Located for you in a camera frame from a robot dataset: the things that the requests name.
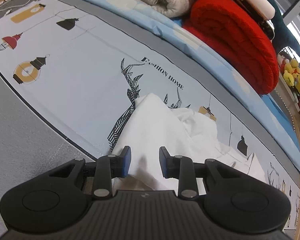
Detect white long-sleeve shirt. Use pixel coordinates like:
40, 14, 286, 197
113, 93, 266, 191

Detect printed grey bed sheet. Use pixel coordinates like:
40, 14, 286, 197
0, 0, 300, 230

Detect red folded blanket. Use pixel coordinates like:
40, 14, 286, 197
183, 0, 279, 94

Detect yellow plush toys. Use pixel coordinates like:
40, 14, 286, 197
277, 51, 300, 102

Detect dark teal shark plush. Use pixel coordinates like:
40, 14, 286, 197
267, 0, 300, 57

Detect white charging cable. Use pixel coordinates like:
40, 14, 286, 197
0, 0, 39, 18

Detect window with white frame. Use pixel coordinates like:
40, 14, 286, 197
281, 0, 300, 63

